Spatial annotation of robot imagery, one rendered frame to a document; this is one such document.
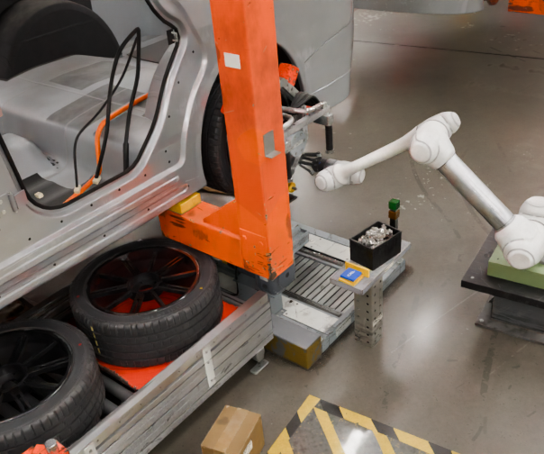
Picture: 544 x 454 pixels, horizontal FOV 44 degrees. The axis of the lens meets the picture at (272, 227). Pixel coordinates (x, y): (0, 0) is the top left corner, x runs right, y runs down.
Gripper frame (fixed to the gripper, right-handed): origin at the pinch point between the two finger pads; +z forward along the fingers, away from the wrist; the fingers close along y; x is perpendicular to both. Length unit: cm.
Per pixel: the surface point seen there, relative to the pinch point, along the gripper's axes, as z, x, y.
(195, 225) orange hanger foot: -4, 58, -55
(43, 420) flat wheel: -26, 119, -139
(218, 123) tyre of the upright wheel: 5, 62, -8
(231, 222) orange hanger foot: -24, 62, -49
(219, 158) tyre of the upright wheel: 4, 53, -21
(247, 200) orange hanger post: -37, 75, -39
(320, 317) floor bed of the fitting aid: -45, -7, -72
